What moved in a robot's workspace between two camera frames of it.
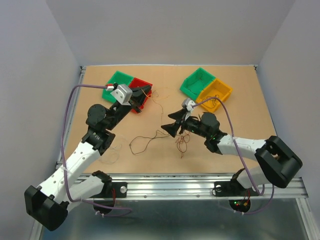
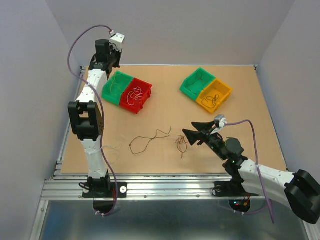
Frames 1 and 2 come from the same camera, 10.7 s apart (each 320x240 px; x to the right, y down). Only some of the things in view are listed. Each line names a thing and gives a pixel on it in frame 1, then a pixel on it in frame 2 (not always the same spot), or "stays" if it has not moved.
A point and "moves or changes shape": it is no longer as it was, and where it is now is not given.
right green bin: [194, 84] stays
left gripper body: [133, 103] -> [116, 57]
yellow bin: [218, 88] stays
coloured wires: [182, 143] stays
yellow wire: [162, 111] moves or changes shape
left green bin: [119, 78] stays
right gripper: [172, 129] -> [193, 136]
